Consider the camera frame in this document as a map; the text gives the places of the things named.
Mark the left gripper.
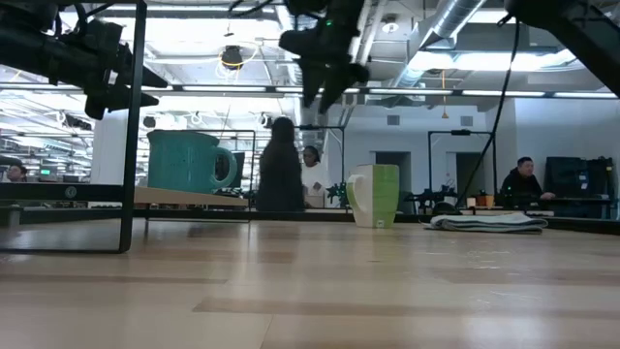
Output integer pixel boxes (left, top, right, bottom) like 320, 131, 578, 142
72, 18, 170, 120

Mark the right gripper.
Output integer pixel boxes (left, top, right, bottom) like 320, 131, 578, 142
278, 0, 367, 115

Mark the teal ceramic mug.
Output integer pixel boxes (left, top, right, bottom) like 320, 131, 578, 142
146, 129, 239, 196

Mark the green and white mug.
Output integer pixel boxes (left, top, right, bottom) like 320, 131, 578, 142
345, 163, 401, 230

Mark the long ceiling light bar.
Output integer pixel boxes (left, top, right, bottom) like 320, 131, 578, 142
0, 83, 620, 99

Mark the person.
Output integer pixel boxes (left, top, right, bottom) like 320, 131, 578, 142
300, 144, 333, 209
255, 115, 306, 212
2, 163, 29, 184
498, 155, 557, 209

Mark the grey folded cloth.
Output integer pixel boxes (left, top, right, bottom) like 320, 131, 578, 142
424, 211, 550, 236

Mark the black computer monitor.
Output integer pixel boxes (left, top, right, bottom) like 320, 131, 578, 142
544, 155, 615, 200

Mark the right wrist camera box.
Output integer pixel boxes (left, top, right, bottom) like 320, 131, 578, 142
346, 61, 371, 86

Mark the black metal rig frame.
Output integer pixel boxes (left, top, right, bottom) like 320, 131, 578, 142
294, 124, 347, 196
427, 128, 499, 210

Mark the black ceiling-mounted camera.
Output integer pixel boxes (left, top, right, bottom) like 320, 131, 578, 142
220, 44, 245, 72

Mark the black aluminium table frame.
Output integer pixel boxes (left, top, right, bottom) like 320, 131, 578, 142
0, 206, 620, 237

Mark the silver ventilation duct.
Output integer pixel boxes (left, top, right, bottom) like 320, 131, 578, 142
389, 0, 488, 91

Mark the black hanging cable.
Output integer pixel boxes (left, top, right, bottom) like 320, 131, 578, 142
454, 16, 522, 210

